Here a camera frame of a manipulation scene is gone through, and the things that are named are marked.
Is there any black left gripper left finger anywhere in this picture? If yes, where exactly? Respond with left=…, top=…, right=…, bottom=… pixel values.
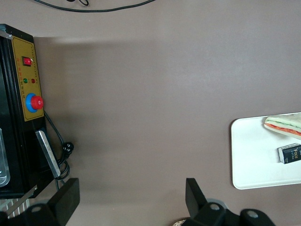
left=9, top=178, right=80, bottom=226

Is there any black power cable with plug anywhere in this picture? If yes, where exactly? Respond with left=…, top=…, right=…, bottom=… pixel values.
left=43, top=110, right=76, bottom=190

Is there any wrapped triangle sandwich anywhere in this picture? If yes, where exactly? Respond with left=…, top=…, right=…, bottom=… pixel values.
left=263, top=112, right=301, bottom=141

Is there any white wire basket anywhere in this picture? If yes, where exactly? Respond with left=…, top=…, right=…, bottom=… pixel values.
left=0, top=197, right=30, bottom=218

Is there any silver container in machine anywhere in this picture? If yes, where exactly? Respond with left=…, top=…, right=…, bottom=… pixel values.
left=0, top=128, right=11, bottom=188

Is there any black sealing machine yellow panel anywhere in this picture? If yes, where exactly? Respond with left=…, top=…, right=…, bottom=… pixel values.
left=0, top=23, right=49, bottom=200

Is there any cream plastic tray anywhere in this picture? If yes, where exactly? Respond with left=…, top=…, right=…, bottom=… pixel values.
left=230, top=115, right=301, bottom=190

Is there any red emergency stop button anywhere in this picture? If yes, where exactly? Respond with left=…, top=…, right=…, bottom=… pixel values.
left=25, top=93, right=45, bottom=113

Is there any silver machine handle bar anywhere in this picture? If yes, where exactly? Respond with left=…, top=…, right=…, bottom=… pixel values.
left=34, top=130, right=61, bottom=178

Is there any long black cable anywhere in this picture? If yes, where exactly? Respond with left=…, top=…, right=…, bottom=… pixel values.
left=32, top=0, right=156, bottom=12

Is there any small black box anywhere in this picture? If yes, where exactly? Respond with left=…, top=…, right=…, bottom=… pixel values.
left=277, top=142, right=301, bottom=165

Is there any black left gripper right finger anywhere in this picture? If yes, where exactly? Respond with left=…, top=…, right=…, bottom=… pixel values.
left=185, top=178, right=276, bottom=226

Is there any looped black cable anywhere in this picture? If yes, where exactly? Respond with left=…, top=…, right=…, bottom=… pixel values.
left=66, top=0, right=90, bottom=6

